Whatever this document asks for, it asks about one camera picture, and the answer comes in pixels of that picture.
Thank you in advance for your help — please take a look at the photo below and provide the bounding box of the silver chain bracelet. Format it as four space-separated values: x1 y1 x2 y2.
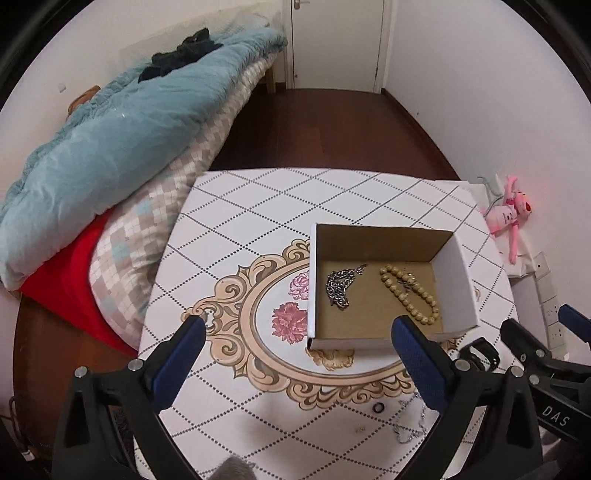
392 398 440 445

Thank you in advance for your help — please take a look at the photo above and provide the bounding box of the white power strip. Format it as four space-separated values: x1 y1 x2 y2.
533 252 570 360

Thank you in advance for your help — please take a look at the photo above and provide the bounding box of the checkered grey white blanket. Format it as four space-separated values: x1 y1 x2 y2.
89 54 276 350

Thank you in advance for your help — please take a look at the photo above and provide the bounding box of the white cardboard box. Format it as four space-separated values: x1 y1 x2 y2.
308 223 479 350

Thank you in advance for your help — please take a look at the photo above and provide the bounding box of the white patterned tablecloth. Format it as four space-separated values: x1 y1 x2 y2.
139 168 516 479

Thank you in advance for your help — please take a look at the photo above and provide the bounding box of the red sheet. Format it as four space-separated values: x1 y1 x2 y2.
19 208 137 356

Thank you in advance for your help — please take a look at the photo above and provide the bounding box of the pink panther plush toy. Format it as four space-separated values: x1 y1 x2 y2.
483 175 533 265

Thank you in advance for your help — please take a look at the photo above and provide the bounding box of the teal quilt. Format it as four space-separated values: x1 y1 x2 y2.
1 26 287 291

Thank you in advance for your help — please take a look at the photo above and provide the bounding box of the brown object behind quilt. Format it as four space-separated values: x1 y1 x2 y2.
67 85 101 115

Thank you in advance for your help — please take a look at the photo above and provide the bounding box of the black clothing on bed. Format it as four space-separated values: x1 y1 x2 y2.
138 27 222 83

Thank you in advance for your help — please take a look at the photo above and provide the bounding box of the white door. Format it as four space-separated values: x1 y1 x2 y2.
283 0 394 93

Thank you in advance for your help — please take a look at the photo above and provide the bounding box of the wooden bead bracelet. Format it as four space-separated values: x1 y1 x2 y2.
379 263 442 326

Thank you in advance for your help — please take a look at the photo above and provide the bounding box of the silver chain necklace in box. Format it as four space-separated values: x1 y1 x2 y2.
324 263 370 311

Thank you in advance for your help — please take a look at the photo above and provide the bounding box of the wooden bed frame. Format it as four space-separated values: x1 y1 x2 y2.
262 57 279 95

